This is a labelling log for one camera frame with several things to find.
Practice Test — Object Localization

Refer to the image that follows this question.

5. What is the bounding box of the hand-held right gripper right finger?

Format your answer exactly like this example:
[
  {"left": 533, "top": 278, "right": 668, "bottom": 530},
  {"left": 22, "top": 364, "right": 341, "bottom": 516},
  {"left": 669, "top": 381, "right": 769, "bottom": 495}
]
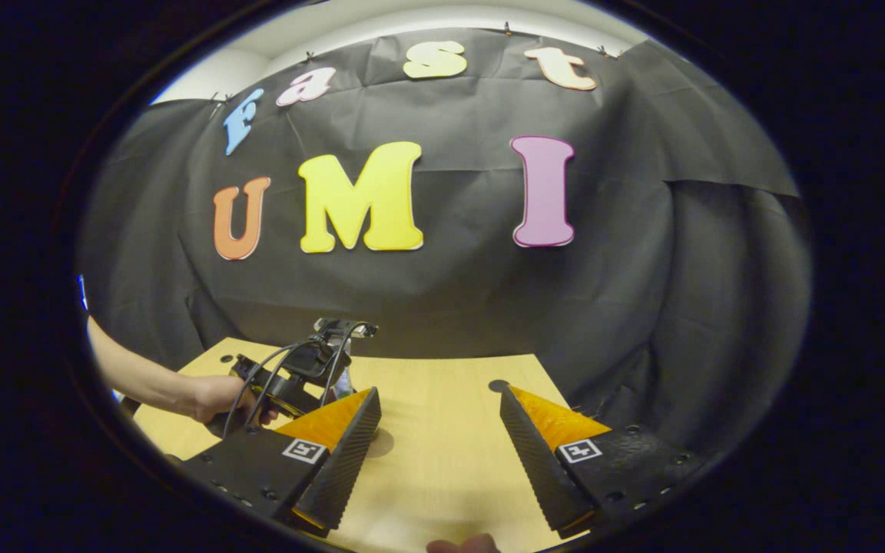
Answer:
[{"left": 499, "top": 384, "right": 710, "bottom": 539}]

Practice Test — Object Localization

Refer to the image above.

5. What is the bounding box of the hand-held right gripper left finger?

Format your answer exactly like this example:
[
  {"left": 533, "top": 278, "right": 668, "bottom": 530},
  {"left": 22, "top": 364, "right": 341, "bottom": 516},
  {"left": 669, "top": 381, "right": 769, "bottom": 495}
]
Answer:
[{"left": 181, "top": 386, "right": 383, "bottom": 537}]

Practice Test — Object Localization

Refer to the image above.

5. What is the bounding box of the wooden desktop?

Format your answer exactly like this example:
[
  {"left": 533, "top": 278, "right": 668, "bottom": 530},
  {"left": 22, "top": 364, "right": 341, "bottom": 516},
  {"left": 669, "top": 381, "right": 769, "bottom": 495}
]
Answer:
[{"left": 131, "top": 336, "right": 589, "bottom": 553}]

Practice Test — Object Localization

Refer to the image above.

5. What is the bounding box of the black backdrop cloth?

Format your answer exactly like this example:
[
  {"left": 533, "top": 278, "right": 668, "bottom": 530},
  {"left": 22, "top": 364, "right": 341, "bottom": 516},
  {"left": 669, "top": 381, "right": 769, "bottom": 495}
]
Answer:
[{"left": 78, "top": 29, "right": 812, "bottom": 477}]

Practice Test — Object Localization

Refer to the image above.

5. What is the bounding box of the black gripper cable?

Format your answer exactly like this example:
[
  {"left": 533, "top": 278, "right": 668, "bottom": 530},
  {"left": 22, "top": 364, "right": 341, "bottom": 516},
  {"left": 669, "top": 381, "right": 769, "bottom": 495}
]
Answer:
[{"left": 224, "top": 323, "right": 353, "bottom": 439}]

